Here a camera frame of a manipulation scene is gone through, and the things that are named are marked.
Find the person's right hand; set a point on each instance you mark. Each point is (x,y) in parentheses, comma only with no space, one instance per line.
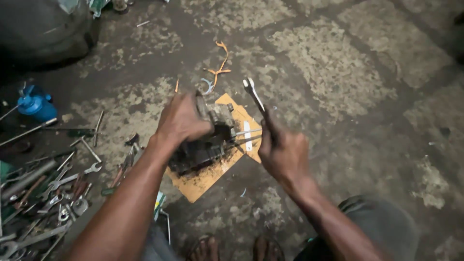
(286,154)

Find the person's left hand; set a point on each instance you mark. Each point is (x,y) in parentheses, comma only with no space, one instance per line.
(179,121)

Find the person's right fingers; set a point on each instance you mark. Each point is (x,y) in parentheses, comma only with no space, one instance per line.
(270,130)

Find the person's left fingers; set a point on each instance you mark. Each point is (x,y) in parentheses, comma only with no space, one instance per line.
(194,108)

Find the greasy metal engine part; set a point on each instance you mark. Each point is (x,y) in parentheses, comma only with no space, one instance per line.
(208,139)

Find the silver open-end wrench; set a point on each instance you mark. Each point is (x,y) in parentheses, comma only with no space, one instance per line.
(255,95)

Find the grey curved gasket piece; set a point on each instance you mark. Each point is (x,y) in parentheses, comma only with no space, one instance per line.
(208,86)

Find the orange gasket scrap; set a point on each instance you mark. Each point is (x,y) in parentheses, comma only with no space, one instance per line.
(220,67)

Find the brown cardboard sheet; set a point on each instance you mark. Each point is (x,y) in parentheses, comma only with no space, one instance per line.
(217,163)

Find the person's right foot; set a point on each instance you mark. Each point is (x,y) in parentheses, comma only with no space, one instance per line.
(267,249)

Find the person's foot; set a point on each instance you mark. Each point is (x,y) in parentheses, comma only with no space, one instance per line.
(205,250)
(267,249)

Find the person's left foot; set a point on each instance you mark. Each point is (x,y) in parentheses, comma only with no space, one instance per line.
(205,250)

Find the person's grey shorts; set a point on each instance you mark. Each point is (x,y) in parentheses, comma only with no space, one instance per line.
(377,224)

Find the blue plastic oil can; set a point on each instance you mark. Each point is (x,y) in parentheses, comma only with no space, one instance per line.
(36,104)

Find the long metal rod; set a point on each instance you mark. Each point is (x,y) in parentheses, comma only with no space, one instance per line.
(27,131)

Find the dark grey sack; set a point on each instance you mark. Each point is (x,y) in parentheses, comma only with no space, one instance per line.
(41,31)

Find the pile of metal hand tools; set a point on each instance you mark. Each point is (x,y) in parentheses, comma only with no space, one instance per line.
(40,195)

